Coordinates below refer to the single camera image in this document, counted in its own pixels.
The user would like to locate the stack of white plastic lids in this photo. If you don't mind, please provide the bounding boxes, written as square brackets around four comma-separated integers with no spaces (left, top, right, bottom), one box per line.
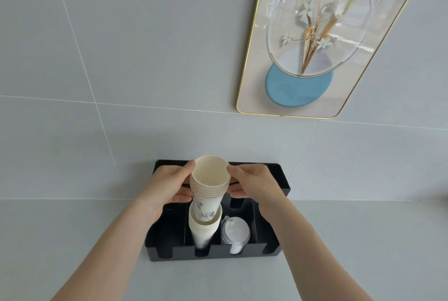
[220,216,251,255]

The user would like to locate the person's left hand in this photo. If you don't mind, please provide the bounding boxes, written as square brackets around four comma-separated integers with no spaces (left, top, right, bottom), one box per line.
[137,160,196,224]

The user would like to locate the person's left forearm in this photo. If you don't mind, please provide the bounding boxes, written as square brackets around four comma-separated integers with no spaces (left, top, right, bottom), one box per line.
[51,195,165,301]

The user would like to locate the person's right forearm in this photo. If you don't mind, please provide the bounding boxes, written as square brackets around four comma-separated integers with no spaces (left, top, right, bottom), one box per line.
[257,195,374,301]

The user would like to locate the gold framed floral wall art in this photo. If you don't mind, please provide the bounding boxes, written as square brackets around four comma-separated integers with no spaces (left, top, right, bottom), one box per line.
[236,0,433,120]

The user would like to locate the black cup organizer box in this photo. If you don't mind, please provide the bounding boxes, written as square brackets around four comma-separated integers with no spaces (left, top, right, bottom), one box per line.
[144,160,291,262]

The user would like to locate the stack of printed paper cups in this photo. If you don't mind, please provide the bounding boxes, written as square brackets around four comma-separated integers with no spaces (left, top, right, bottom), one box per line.
[189,155,231,222]
[188,203,223,250]

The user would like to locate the person's right hand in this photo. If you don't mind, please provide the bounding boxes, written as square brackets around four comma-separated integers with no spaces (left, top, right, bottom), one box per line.
[227,164,288,215]

